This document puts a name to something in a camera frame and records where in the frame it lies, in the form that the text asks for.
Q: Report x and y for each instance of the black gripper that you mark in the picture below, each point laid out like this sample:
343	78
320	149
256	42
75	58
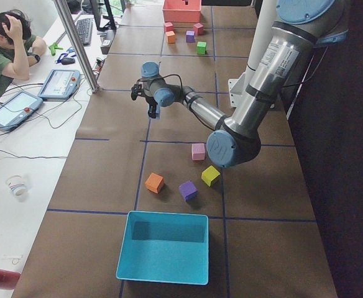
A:
150	103

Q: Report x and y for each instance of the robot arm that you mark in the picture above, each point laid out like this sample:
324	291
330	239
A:
285	35

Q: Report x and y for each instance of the pink foam block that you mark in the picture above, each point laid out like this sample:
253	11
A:
198	151

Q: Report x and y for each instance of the orange foam block left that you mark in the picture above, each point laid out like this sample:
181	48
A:
154	183

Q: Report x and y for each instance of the orange foam block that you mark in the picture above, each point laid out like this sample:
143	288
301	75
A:
170	37
154	183

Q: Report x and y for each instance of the orange foam block right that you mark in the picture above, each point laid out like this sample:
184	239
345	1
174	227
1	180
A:
170	37

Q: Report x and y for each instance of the green foam block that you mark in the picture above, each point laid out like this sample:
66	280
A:
201	48

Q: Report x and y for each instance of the purple foam block right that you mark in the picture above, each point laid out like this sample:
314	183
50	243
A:
190	36

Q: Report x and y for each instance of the purple foam block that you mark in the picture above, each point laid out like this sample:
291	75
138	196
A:
190	36
188	190

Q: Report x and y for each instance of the yellow foam block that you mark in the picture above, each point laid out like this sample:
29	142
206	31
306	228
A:
210	175

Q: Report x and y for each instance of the purple foam block left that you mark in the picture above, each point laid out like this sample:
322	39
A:
188	190

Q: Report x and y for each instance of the crimson foam block far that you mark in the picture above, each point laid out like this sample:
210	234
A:
168	27

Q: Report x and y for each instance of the crimson foam block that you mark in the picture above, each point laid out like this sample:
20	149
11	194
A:
168	27
198	29

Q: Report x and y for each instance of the teach pendant far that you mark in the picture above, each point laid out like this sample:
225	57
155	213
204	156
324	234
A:
60	85

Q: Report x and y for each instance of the teach pendant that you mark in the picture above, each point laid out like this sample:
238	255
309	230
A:
60	85
17	109

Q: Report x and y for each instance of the crimson foam block near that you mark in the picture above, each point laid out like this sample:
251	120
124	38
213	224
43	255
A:
198	29

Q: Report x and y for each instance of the black computer mouse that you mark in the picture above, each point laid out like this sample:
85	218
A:
67	61

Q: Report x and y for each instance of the pink foam bin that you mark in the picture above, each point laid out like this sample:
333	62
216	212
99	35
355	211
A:
182	11

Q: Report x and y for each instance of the black keyboard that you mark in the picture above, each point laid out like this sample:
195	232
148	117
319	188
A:
84	29

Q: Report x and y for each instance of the green plastic clamp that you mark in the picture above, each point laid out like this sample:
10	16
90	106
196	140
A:
53	48

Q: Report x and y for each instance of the teal foam bin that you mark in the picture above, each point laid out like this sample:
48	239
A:
165	247

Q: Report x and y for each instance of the teach pendant near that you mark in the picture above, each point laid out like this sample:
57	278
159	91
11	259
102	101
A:
17	109

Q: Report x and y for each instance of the paper cup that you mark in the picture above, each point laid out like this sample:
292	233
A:
19	187

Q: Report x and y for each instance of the seated person green shirt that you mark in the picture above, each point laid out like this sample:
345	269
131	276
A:
19	48

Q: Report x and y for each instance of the brown paper table cover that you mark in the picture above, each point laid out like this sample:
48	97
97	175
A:
263	236

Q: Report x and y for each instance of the aluminium frame post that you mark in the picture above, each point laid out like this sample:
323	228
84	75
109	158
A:
70	29

